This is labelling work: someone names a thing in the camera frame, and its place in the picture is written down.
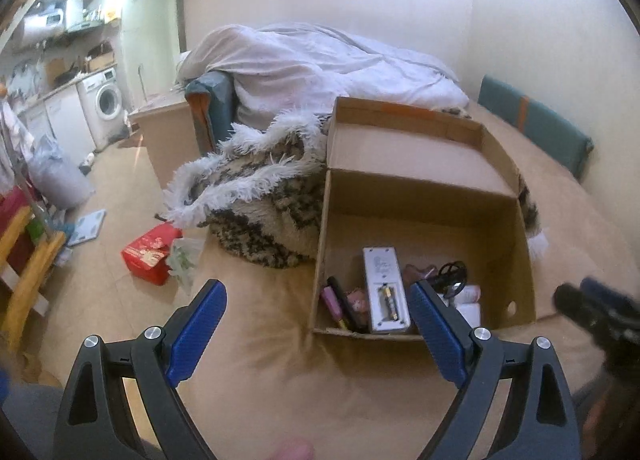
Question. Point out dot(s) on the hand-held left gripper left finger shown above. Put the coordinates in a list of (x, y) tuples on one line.
[(195, 335)]

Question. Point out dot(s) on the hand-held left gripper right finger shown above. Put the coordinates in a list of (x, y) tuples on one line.
[(435, 332)]

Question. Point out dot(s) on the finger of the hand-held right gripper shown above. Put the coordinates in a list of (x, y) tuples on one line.
[(605, 292), (572, 302)]

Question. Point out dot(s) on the white charger plug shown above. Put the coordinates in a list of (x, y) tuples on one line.
[(470, 315)]

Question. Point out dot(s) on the white pill bottle pink label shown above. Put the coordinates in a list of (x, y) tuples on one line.
[(470, 294)]

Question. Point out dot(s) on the gold battery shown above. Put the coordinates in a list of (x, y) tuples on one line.
[(389, 302)]

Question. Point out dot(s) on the white remote control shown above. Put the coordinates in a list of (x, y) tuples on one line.
[(377, 265)]

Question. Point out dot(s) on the pink tube yellow tip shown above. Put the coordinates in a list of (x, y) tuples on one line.
[(331, 300)]

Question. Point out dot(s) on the cardboard box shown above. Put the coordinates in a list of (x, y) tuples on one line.
[(425, 165)]

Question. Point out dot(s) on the clear plastic bag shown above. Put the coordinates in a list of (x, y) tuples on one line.
[(185, 260)]

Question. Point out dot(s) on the red packet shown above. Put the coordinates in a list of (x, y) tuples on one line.
[(147, 255)]

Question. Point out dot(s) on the shaggy cream black blanket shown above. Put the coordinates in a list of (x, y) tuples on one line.
[(260, 220)]

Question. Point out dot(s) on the bathroom scale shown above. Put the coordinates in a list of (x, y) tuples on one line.
[(87, 227)]

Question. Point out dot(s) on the yellow wooden chair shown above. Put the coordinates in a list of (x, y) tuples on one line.
[(30, 280)]

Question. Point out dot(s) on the teal cushion orange stripe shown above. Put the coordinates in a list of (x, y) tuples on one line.
[(530, 125), (215, 110)]

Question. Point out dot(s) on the person's grey pants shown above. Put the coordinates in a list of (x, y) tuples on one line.
[(30, 425)]

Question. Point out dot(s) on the wooden bedside table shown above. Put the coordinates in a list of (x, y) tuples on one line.
[(170, 140)]

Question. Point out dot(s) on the grey plastic bag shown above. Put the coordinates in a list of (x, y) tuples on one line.
[(55, 180)]

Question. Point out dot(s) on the red bag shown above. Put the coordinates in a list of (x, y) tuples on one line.
[(12, 220)]

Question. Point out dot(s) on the white base cabinet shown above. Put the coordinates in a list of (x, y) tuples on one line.
[(65, 120)]

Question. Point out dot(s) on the white washing machine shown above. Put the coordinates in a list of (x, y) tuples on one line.
[(102, 100)]

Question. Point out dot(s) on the hanging clothes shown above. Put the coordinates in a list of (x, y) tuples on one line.
[(12, 140)]

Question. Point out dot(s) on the white duvet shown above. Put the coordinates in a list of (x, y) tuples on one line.
[(325, 65)]

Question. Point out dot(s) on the brown box on counter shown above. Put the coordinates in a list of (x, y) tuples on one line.
[(100, 59)]

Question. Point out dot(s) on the tall pale cabinet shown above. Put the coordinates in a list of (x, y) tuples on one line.
[(150, 30)]

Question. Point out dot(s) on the white cylinder boiler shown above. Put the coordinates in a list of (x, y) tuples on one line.
[(75, 14)]

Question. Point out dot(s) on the white water heater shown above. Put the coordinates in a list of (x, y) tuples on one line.
[(42, 26)]

